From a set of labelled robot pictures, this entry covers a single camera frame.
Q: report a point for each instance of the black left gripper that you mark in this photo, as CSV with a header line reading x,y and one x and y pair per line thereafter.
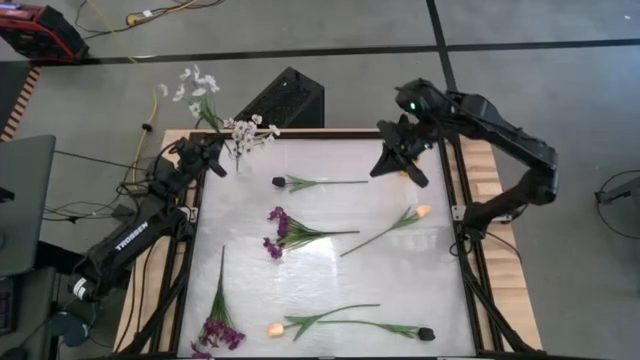
x,y
192,155

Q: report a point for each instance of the yellow plug connector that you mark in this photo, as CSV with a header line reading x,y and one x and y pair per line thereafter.
x,y
132,20

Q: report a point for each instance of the black round stool base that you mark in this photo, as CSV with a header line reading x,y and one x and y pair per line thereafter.
x,y
70,327

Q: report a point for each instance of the grey desk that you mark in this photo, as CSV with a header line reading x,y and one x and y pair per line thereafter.
x,y
27,200

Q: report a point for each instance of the white artificial flower bunch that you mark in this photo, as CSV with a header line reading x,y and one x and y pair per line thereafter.
x,y
207,112
245,132

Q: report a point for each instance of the orange artificial tulip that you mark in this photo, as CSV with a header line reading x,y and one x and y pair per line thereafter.
x,y
422,211
275,330

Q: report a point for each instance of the dark purple artificial tulip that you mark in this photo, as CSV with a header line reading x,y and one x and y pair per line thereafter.
x,y
278,182
426,334

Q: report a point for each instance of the purple artificial flower bunch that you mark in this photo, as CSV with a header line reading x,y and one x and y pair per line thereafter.
x,y
218,320
300,234

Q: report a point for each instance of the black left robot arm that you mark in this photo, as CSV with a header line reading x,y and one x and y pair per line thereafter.
x,y
130,237

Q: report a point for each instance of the striped edge floor mat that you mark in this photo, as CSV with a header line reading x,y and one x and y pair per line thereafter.
x,y
22,102

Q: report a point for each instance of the pink artificial flower bunch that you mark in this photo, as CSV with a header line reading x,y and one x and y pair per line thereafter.
x,y
325,280

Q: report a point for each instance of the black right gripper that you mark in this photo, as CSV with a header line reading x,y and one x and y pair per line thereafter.
x,y
407,145

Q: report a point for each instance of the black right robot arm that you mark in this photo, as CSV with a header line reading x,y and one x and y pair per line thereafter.
x,y
500,125

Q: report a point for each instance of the black stand base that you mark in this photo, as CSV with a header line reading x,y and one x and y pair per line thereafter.
x,y
620,192

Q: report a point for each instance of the red and black tool case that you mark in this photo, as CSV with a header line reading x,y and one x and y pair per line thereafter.
x,y
45,35

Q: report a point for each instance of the clear glass vase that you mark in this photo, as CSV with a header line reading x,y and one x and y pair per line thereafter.
x,y
238,162

